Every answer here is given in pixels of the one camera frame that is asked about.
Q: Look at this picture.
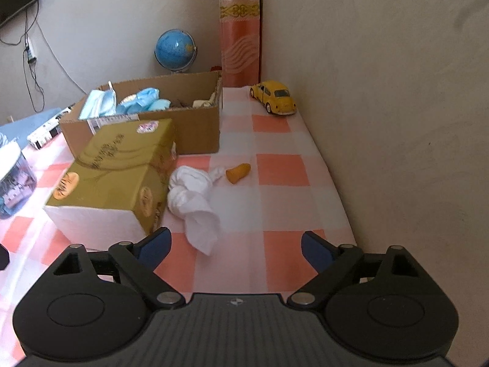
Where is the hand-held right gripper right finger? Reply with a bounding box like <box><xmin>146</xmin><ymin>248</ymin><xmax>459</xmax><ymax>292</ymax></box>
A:
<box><xmin>286</xmin><ymin>230</ymin><xmax>418</xmax><ymax>307</ymax></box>

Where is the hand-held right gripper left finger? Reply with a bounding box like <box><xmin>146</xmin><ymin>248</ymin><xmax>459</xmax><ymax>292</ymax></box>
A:
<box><xmin>51</xmin><ymin>226</ymin><xmax>188</xmax><ymax>310</ymax></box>

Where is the white sock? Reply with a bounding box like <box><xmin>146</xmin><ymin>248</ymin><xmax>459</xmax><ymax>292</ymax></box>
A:
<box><xmin>167</xmin><ymin>165</ymin><xmax>226</xmax><ymax>256</ymax></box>

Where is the cardboard box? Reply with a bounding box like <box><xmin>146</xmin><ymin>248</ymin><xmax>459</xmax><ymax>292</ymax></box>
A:
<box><xmin>59</xmin><ymin>71</ymin><xmax>224</xmax><ymax>157</ymax></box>

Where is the cream bird soft toy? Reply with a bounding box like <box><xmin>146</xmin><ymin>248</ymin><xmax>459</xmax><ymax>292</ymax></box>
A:
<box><xmin>192</xmin><ymin>91</ymin><xmax>217</xmax><ymax>110</ymax></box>

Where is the pink checked tablecloth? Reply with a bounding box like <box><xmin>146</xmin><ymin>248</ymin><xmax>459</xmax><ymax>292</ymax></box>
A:
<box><xmin>0</xmin><ymin>86</ymin><xmax>360</xmax><ymax>367</ymax></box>

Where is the clear jar with white lid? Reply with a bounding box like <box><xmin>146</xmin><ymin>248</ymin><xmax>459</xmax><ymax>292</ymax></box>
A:
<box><xmin>0</xmin><ymin>133</ymin><xmax>38</xmax><ymax>221</ymax></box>

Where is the gold tissue pack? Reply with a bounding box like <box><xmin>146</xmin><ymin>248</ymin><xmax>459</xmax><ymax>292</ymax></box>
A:
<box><xmin>43</xmin><ymin>118</ymin><xmax>178</xmax><ymax>238</ymax></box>

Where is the orange rubber cone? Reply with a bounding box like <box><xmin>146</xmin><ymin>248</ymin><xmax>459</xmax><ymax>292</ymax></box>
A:
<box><xmin>225</xmin><ymin>164</ymin><xmax>252</xmax><ymax>185</ymax></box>

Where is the black and white carton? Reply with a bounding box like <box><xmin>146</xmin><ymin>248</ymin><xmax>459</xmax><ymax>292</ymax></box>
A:
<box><xmin>27</xmin><ymin>107</ymin><xmax>73</xmax><ymax>151</ymax></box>

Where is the yellow toy car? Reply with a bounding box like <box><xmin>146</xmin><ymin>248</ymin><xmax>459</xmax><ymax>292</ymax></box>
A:
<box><xmin>250</xmin><ymin>80</ymin><xmax>298</xmax><ymax>117</ymax></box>

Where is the white and blue face mask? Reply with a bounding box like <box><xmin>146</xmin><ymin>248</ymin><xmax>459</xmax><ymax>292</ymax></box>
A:
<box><xmin>78</xmin><ymin>89</ymin><xmax>117</xmax><ymax>120</ymax></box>

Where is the blue desk globe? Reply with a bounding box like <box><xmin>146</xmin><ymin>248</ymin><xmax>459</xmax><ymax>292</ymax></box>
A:
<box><xmin>154</xmin><ymin>28</ymin><xmax>199</xmax><ymax>74</ymax></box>

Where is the pink patterned curtain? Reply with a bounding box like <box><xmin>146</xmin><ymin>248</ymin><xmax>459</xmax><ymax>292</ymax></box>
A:
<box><xmin>218</xmin><ymin>0</ymin><xmax>264</xmax><ymax>88</ymax></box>

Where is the black hanging cable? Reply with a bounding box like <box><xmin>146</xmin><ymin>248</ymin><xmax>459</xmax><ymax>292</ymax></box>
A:
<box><xmin>0</xmin><ymin>8</ymin><xmax>46</xmax><ymax>112</ymax></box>

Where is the white wall cable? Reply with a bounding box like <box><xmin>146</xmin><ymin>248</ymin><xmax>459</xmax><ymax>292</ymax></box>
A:
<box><xmin>35</xmin><ymin>19</ymin><xmax>89</xmax><ymax>95</ymax></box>

